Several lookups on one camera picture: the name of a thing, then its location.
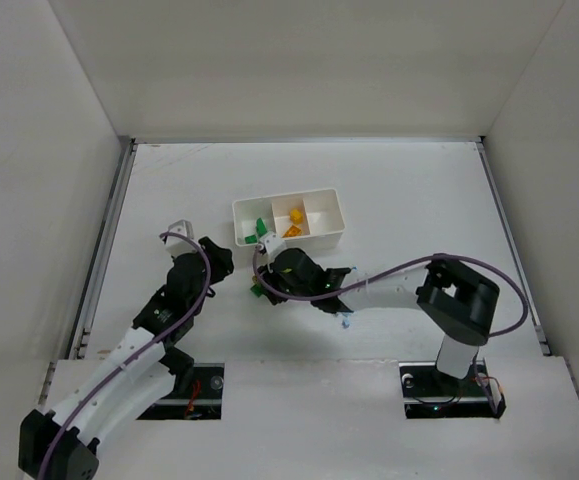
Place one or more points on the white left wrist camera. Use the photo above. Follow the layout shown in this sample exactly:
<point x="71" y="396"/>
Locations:
<point x="177" y="238"/>

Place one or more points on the green yellow lego block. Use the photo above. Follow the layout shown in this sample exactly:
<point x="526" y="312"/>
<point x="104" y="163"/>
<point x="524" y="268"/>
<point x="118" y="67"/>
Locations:
<point x="296" y="219"/>

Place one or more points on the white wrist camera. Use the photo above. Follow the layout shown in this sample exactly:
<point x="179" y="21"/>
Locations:
<point x="177" y="238"/>
<point x="271" y="245"/>

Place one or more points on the white three-compartment container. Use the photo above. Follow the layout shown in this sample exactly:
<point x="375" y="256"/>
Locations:
<point x="323" y="224"/>

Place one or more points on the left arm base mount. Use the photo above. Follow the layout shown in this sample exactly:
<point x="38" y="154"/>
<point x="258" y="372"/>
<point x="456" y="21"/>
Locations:
<point x="197" y="399"/>

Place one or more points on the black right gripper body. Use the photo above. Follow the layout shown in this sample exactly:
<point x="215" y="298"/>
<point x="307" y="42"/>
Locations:
<point x="273" y="282"/>

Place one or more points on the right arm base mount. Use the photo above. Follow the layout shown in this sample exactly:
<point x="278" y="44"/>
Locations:
<point x="429" y="394"/>

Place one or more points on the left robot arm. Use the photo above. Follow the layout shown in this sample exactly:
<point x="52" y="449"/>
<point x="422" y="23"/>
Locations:
<point x="67" y="441"/>

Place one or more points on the green yellow lego stack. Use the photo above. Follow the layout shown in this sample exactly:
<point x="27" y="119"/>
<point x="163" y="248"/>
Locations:
<point x="257" y="287"/>

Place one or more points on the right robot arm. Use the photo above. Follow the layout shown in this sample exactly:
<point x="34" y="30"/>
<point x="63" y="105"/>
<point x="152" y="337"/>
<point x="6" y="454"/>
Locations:
<point x="458" y="299"/>

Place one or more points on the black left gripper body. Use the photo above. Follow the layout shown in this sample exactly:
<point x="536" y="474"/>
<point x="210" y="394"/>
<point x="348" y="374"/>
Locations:
<point x="214" y="256"/>

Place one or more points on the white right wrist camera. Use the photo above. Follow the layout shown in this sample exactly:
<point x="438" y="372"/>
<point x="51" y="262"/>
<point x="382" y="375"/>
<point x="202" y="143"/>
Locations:
<point x="271" y="245"/>

